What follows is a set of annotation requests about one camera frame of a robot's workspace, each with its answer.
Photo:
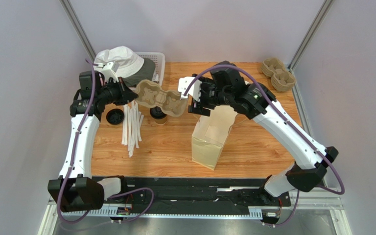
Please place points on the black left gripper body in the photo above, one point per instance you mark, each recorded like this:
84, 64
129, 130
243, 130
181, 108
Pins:
110, 93

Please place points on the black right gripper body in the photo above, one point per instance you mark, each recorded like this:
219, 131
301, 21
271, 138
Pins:
199, 99

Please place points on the kraft paper bag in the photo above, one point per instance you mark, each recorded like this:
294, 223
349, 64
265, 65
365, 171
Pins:
210, 135

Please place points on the black plastic cup lid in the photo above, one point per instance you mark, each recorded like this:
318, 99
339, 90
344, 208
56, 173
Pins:
157, 113

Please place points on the brown paper coffee cup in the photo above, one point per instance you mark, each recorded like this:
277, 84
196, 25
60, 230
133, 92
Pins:
161, 121

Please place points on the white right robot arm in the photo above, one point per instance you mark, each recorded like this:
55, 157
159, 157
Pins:
234, 87

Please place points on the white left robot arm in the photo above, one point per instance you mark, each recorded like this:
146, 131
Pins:
74, 189

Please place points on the wrapped white straws bundle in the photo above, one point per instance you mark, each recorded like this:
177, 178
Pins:
131, 134

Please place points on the olive green cloth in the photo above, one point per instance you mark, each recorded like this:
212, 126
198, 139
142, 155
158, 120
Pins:
146, 72

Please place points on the white bucket hat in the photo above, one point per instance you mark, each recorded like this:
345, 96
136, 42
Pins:
129, 63

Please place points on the white plastic basket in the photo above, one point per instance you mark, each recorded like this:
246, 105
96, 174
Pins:
159, 59

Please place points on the stack of pulp carriers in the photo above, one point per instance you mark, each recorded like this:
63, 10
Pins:
281, 79

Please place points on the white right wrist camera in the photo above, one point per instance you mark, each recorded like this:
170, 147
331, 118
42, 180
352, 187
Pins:
188, 87

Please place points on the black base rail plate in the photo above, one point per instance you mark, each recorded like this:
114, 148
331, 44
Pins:
197, 196

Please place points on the aluminium frame rail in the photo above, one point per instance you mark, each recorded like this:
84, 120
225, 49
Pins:
318, 199

